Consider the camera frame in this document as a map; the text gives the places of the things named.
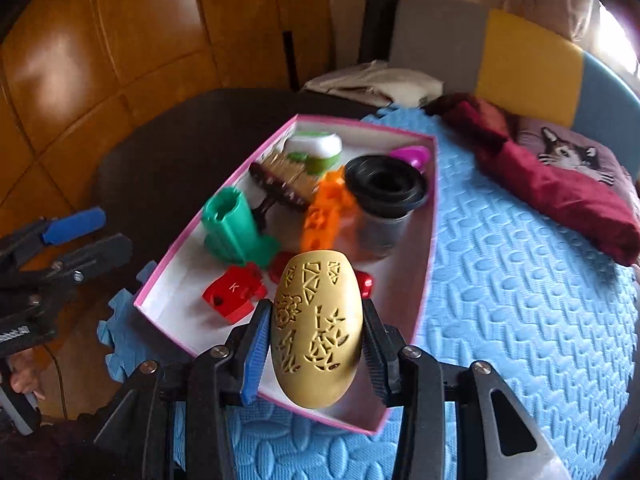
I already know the grey yellow blue headboard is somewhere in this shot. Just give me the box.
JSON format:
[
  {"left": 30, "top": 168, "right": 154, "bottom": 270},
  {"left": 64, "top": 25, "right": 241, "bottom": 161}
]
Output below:
[{"left": 389, "top": 0, "right": 640, "bottom": 136}]

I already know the brown mushroom-shaped massager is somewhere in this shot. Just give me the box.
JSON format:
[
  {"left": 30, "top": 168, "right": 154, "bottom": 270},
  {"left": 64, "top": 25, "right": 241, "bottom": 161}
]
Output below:
[{"left": 248, "top": 160, "right": 313, "bottom": 233}]

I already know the purple cat pillow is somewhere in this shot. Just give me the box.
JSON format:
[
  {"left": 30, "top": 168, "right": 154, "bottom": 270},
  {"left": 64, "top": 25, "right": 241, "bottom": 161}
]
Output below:
[{"left": 515, "top": 115, "right": 633, "bottom": 188}]

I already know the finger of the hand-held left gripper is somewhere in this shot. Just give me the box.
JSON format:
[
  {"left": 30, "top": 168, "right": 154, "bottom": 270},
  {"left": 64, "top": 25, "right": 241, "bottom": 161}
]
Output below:
[
  {"left": 47, "top": 232, "right": 133, "bottom": 283},
  {"left": 15, "top": 206, "right": 107, "bottom": 261}
]

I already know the pink-rimmed white tray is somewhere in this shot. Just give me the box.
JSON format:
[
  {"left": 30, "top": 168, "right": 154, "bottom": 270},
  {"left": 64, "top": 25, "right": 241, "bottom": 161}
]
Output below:
[{"left": 134, "top": 114, "right": 441, "bottom": 436}]

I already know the orange yellow toothed comb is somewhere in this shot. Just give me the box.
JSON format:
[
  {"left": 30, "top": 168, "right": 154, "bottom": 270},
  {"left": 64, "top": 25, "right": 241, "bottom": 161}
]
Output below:
[{"left": 262, "top": 152, "right": 321, "bottom": 196}]

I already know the person's left hand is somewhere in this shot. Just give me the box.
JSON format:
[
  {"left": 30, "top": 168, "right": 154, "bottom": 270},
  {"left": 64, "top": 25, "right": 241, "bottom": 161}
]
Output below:
[{"left": 9, "top": 351, "right": 45, "bottom": 402}]

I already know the orange plastic toy block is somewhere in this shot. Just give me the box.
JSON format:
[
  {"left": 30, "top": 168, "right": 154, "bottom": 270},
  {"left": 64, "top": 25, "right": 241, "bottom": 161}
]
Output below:
[{"left": 300, "top": 166, "right": 360, "bottom": 253}]

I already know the red plastic toy block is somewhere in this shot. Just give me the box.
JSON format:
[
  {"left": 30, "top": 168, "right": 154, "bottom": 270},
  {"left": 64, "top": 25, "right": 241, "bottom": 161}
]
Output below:
[{"left": 201, "top": 264, "right": 269, "bottom": 323}]

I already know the beige canvas bag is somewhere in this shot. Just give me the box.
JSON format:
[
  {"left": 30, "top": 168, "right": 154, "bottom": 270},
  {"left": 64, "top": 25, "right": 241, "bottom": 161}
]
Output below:
[{"left": 302, "top": 60, "right": 445, "bottom": 108}]

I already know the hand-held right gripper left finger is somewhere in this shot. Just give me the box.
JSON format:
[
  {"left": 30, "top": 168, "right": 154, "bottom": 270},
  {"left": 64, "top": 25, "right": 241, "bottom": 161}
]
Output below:
[{"left": 92, "top": 299, "right": 273, "bottom": 480}]

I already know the dark red cloth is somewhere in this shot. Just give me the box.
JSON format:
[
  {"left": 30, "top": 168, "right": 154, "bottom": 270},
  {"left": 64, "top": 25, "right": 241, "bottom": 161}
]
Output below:
[{"left": 425, "top": 92, "right": 640, "bottom": 267}]

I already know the green plastic stand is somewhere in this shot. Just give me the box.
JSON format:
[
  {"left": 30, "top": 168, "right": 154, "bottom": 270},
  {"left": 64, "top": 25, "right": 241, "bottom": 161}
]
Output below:
[{"left": 201, "top": 186, "right": 281, "bottom": 267}]

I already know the blue foam puzzle mat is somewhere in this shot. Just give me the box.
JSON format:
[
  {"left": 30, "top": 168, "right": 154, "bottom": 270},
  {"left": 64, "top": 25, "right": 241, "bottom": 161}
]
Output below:
[{"left": 97, "top": 105, "right": 638, "bottom": 480}]

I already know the pink patterned curtain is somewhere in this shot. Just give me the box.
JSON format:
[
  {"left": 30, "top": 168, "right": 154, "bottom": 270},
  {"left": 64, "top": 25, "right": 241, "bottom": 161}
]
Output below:
[{"left": 520, "top": 0, "right": 606, "bottom": 43}]

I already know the wooden wardrobe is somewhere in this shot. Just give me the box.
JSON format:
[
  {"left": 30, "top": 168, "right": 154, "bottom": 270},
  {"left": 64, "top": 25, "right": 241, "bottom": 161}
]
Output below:
[{"left": 0, "top": 0, "right": 336, "bottom": 411}]

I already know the magenta plastic dish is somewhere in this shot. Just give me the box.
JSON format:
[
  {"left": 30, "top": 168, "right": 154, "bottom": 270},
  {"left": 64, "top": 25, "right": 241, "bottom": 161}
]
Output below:
[{"left": 389, "top": 145, "right": 432, "bottom": 170}]

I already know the bright window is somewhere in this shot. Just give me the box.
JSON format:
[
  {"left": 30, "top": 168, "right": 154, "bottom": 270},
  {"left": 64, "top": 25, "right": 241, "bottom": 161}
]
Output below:
[{"left": 595, "top": 0, "right": 640, "bottom": 81}]

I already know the white green plastic gadget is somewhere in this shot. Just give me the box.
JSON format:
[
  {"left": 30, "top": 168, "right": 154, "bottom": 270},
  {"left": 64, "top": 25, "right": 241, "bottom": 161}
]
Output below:
[{"left": 284, "top": 130, "right": 344, "bottom": 177}]

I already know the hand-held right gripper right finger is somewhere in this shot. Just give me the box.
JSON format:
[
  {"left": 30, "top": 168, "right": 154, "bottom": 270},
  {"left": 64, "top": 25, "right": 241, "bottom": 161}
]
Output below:
[{"left": 360, "top": 299, "right": 573, "bottom": 480}]

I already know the purple yellow egg-shaped toy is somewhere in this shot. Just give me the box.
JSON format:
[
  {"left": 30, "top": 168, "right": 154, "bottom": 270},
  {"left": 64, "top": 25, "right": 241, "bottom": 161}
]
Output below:
[{"left": 270, "top": 250, "right": 363, "bottom": 408}]

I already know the black cable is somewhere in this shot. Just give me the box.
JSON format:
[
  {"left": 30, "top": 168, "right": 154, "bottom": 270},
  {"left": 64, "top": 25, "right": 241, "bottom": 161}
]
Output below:
[{"left": 47, "top": 342, "right": 68, "bottom": 418}]

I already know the black rolled mat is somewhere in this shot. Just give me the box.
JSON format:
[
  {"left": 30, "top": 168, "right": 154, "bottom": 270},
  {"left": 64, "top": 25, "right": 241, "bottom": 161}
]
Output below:
[{"left": 357, "top": 0, "right": 406, "bottom": 66}]

